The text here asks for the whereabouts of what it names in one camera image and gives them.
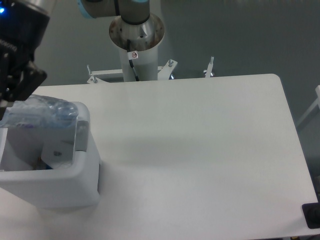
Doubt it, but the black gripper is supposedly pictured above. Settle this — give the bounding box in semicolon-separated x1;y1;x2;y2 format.
0;0;50;120

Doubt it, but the black cable on pedestal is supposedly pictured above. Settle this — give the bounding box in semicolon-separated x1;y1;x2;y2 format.
125;38;140;82

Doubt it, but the black device at table corner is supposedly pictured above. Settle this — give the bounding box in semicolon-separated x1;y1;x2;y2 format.
302;202;320;229

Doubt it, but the white furniture piece at right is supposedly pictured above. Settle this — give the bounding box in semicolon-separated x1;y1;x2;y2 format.
296;85;320;131

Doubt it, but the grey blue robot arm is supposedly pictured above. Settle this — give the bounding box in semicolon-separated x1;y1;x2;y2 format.
0;0;150;116

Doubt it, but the blue snack package in bin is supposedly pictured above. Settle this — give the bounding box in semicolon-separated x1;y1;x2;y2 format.
32;157;53;171

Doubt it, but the white metal base frame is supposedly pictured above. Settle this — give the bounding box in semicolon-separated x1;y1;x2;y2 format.
86;56;215;84

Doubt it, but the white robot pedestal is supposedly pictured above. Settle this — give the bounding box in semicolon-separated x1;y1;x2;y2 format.
109;13;165;82

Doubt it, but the white trash can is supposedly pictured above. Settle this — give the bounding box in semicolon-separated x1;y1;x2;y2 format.
0;102;101;208

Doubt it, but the clear crushed plastic bottle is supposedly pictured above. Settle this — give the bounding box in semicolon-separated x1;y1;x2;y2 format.
0;94;79;129

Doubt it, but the white plastic wrapper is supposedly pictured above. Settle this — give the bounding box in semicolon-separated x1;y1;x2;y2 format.
40;141;74;170

